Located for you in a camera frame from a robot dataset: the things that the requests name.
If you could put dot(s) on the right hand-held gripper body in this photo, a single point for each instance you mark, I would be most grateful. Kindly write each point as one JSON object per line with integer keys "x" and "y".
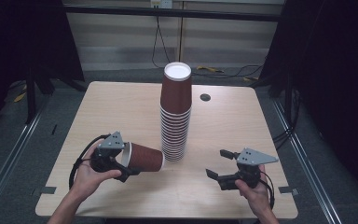
{"x": 251, "y": 157}

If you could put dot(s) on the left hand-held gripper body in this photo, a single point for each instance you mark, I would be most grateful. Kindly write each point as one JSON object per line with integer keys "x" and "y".
{"x": 112, "y": 143}

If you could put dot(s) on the single brown paper cup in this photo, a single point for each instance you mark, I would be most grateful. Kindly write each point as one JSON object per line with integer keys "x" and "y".
{"x": 146, "y": 158}

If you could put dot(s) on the stack of brown paper cups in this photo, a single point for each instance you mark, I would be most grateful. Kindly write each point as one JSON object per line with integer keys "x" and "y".
{"x": 175, "y": 133}

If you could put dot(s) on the person's right hand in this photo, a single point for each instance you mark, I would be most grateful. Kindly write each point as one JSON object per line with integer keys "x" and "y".
{"x": 258, "y": 199}

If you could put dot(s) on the person's left hand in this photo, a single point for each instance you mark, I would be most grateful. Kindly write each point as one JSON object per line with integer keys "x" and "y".
{"x": 87, "y": 180}

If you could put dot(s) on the black table grommet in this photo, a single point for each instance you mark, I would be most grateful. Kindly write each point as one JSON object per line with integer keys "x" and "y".
{"x": 205, "y": 97}

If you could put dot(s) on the black metal stand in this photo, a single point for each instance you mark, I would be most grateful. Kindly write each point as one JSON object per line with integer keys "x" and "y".
{"x": 289, "y": 99}
{"x": 30, "y": 99}

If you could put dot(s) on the yellow floor tape strip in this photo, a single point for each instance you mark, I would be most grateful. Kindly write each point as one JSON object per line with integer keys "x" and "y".
{"x": 209, "y": 68}

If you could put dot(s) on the yellow tape piece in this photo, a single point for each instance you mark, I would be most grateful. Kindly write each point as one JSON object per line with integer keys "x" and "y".
{"x": 20, "y": 97}

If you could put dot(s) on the dark curtain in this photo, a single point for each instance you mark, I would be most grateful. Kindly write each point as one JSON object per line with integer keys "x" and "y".
{"x": 12, "y": 46}
{"x": 338, "y": 77}

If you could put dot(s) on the black horizontal bar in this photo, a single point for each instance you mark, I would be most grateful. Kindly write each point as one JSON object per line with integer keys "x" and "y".
{"x": 136, "y": 11}

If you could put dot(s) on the metal floor rail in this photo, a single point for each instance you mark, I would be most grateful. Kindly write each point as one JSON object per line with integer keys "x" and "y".
{"x": 307, "y": 168}
{"x": 12, "y": 155}

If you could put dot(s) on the white wall outlet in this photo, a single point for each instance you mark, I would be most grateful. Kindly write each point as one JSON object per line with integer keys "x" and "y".
{"x": 161, "y": 3}

